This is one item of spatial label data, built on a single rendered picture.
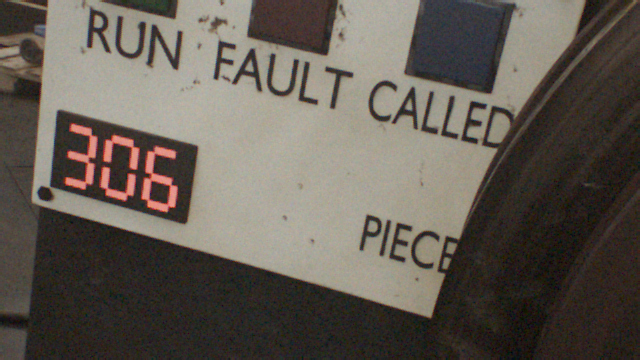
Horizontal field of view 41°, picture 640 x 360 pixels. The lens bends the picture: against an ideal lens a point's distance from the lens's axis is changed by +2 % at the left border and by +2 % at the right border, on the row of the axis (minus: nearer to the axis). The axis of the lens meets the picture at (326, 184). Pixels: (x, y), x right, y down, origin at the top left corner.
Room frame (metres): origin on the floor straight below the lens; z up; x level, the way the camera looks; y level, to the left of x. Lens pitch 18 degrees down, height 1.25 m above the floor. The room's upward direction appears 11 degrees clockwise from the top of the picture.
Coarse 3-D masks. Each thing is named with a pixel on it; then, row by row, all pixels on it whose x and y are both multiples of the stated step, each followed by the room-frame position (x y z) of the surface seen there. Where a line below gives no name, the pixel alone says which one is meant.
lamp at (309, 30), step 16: (256, 0) 0.42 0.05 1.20; (272, 0) 0.41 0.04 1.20; (288, 0) 0.41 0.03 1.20; (304, 0) 0.41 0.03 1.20; (320, 0) 0.41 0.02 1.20; (256, 16) 0.42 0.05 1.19; (272, 16) 0.41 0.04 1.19; (288, 16) 0.41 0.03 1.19; (304, 16) 0.41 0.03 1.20; (320, 16) 0.41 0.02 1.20; (256, 32) 0.42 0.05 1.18; (272, 32) 0.41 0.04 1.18; (288, 32) 0.41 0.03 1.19; (304, 32) 0.41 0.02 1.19; (320, 32) 0.41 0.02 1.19; (320, 48) 0.41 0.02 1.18
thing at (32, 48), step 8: (40, 32) 4.54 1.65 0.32; (24, 40) 4.45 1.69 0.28; (32, 40) 4.45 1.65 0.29; (40, 40) 4.48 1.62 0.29; (24, 48) 4.48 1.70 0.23; (32, 48) 4.45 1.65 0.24; (40, 48) 4.44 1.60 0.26; (24, 56) 4.47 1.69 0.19; (32, 56) 4.45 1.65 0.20; (40, 56) 4.44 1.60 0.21
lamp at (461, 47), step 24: (432, 0) 0.40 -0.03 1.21; (456, 0) 0.40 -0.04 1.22; (432, 24) 0.40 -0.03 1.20; (456, 24) 0.40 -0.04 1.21; (480, 24) 0.39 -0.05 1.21; (432, 48) 0.40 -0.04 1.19; (456, 48) 0.39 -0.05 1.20; (480, 48) 0.39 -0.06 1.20; (432, 72) 0.40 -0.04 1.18; (456, 72) 0.39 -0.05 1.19; (480, 72) 0.39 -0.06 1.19
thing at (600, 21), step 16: (624, 0) 0.32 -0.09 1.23; (608, 16) 0.32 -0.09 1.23; (592, 32) 0.32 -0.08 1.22; (576, 48) 0.32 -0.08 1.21; (560, 64) 0.32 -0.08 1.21; (544, 80) 0.33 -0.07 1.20; (544, 96) 0.32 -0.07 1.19; (528, 112) 0.33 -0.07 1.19; (512, 128) 0.33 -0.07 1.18; (496, 160) 0.33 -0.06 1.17; (480, 192) 0.33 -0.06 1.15; (464, 224) 0.33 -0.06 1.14
